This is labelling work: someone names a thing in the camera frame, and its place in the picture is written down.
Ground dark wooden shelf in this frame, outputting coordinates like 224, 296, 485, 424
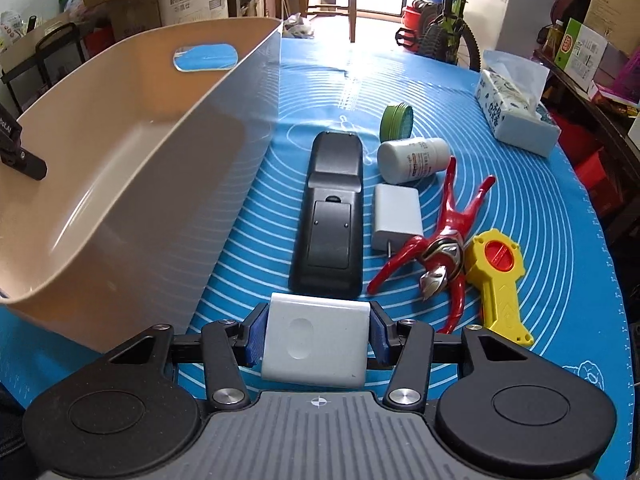
532, 47, 640, 243

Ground white charger plug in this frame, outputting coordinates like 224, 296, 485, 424
371, 183, 425, 255

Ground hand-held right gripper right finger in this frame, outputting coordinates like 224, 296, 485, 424
369, 301, 532, 410

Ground beige plastic basin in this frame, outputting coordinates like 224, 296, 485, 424
0, 16, 284, 353

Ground long cardboard box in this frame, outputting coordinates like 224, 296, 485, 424
0, 10, 76, 73

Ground red bucket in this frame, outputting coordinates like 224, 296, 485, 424
402, 4, 427, 52

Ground white pill bottle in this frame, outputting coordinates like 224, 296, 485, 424
377, 137, 452, 185

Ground green white carton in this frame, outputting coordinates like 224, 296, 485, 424
554, 19, 608, 86

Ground red plastic bins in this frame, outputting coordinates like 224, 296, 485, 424
550, 110, 623, 217

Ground large tan cardboard box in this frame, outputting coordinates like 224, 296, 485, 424
582, 0, 640, 57

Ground yellow toy block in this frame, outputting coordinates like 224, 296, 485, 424
464, 228, 535, 348

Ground blue silicone mat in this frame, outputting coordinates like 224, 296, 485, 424
0, 35, 632, 480

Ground black remote control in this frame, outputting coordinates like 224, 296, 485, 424
288, 131, 365, 297

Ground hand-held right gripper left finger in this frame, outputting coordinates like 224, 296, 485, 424
104, 302, 271, 409

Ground crumpled plastic bag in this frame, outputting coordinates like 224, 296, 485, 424
282, 12, 316, 39

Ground green round tin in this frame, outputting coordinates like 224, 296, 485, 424
380, 103, 415, 143

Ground white square plastic box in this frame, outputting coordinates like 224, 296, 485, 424
260, 292, 372, 390

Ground printed tissue pack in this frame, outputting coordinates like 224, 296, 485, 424
474, 50, 562, 158

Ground black shelf rack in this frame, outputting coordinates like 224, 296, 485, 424
0, 20, 87, 117

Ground white chest freezer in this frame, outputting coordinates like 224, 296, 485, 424
462, 0, 563, 61

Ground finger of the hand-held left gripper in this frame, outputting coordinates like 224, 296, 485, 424
0, 106, 48, 182

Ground green black bicycle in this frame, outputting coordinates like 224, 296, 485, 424
395, 0, 483, 72

